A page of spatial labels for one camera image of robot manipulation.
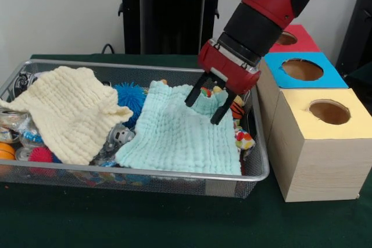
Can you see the pink spiky ball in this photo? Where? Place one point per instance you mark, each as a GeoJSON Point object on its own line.
{"type": "Point", "coordinates": [40, 155]}

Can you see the light blue cloth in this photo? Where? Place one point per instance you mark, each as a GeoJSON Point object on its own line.
{"type": "Point", "coordinates": [180, 140]}

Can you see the tiger plush toy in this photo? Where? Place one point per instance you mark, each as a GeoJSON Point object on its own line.
{"type": "Point", "coordinates": [237, 108]}

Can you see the shallow silver mesh bin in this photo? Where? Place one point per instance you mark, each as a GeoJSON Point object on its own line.
{"type": "Point", "coordinates": [174, 184]}

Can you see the cream yellow cloth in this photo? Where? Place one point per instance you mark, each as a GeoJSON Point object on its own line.
{"type": "Point", "coordinates": [72, 108]}

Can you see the orange ball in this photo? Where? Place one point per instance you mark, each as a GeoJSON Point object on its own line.
{"type": "Point", "coordinates": [6, 151]}

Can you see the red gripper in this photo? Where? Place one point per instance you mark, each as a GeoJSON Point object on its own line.
{"type": "Point", "coordinates": [226, 68]}

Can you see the dark green side table cloth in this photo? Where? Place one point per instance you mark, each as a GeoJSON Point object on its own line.
{"type": "Point", "coordinates": [363, 76]}

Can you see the large blue spiky ball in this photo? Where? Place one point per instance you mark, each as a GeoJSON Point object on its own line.
{"type": "Point", "coordinates": [129, 97]}

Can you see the silver can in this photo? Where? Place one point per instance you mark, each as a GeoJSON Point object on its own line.
{"type": "Point", "coordinates": [22, 153]}

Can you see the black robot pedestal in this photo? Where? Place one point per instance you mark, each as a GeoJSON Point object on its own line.
{"type": "Point", "coordinates": [168, 12]}

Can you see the wooden box with three holes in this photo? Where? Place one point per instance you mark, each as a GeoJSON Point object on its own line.
{"type": "Point", "coordinates": [319, 166]}

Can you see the silver toy robot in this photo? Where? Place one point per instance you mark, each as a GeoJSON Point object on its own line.
{"type": "Point", "coordinates": [120, 136]}

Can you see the colourful knotted cloth toy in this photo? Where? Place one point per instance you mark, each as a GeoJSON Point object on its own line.
{"type": "Point", "coordinates": [242, 140]}

